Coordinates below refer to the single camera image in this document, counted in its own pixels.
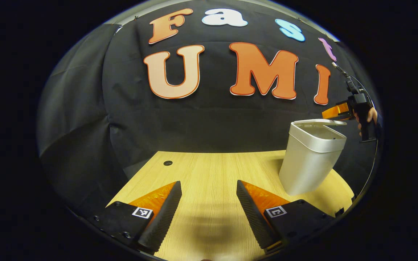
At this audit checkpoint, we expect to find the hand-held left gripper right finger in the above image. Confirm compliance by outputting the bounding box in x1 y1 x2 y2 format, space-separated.
236 180 336 254

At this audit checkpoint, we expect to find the white desktop garbage bin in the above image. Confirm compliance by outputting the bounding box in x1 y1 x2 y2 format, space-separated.
279 119 347 196

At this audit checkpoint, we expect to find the wooden desktop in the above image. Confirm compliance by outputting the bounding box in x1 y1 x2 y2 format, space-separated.
107 150 355 261

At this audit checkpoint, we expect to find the black backdrop cloth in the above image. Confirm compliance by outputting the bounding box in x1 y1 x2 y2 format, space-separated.
37 0 382 218

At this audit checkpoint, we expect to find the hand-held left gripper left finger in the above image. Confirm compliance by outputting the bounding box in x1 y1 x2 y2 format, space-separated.
94 181 183 254

